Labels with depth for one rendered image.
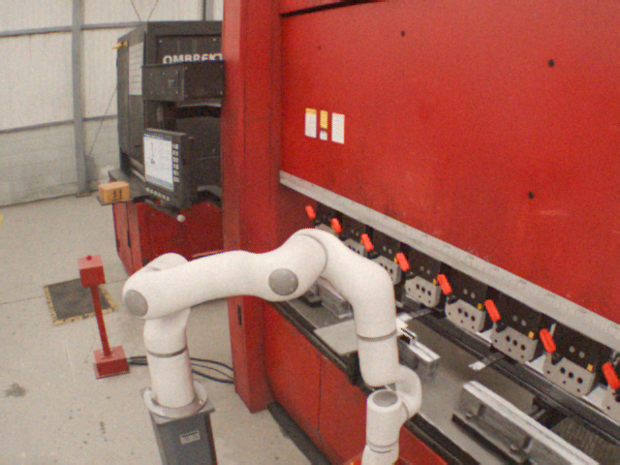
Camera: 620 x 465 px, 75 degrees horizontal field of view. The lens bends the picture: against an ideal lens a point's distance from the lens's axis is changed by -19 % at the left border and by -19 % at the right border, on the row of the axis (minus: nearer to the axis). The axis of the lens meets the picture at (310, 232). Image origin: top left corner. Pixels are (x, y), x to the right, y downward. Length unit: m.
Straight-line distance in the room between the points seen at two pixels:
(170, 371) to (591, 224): 1.10
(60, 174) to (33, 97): 1.42
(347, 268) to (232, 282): 0.25
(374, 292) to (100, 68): 7.63
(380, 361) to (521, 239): 0.48
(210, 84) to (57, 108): 6.08
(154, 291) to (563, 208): 0.97
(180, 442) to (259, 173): 1.35
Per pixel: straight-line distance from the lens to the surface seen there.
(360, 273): 0.99
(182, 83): 2.27
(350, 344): 1.67
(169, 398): 1.36
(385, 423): 1.17
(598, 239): 1.13
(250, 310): 2.51
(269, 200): 2.35
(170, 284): 1.13
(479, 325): 1.42
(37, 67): 8.26
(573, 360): 1.25
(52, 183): 8.41
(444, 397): 1.66
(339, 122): 1.85
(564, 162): 1.16
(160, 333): 1.25
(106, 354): 3.33
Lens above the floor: 1.88
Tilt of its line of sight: 19 degrees down
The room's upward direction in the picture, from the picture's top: 1 degrees clockwise
